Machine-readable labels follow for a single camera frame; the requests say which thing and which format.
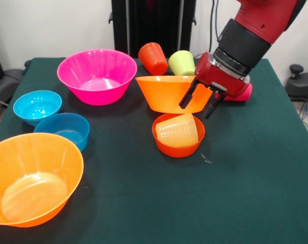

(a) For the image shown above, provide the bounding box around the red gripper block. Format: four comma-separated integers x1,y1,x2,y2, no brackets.
178,52,251,119

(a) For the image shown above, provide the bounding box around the black stand base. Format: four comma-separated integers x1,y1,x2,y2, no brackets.
0,68,24,105
285,64,308,102

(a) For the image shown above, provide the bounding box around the dark green tablecloth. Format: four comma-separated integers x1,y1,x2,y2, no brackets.
0,57,308,244

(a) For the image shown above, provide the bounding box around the yellow cup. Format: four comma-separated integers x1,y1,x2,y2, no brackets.
155,113,198,148

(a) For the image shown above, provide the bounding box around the black hanging cable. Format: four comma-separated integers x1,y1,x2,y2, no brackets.
209,0,221,51

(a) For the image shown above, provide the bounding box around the large orange bowl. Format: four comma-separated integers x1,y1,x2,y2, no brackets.
135,75,214,114
0,132,84,228

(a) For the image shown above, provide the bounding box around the small red bowl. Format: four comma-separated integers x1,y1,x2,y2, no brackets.
151,113,206,158

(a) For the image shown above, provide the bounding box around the large pink bowl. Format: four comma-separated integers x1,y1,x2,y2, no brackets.
56,49,138,106

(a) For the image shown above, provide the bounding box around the dark blue bowl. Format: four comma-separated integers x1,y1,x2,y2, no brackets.
34,113,91,153

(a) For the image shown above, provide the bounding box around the orange cup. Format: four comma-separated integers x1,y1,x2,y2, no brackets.
138,42,169,76

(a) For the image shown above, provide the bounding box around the green cup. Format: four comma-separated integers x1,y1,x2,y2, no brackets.
168,50,196,76

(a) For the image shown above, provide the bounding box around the light blue bowl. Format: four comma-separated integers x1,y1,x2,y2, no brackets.
13,90,63,127

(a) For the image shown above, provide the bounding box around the red cup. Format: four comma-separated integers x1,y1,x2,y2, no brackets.
224,83,253,102

